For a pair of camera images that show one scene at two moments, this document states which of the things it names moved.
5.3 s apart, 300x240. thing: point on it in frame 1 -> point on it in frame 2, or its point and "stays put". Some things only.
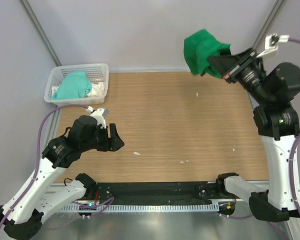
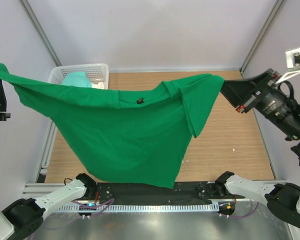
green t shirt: x=200 y=46 -> x=140 y=136
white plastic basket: x=96 y=72 stays put
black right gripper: x=224 y=65 -> x=243 y=92
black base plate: x=157 y=193 stays put
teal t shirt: x=74 y=85 stays put
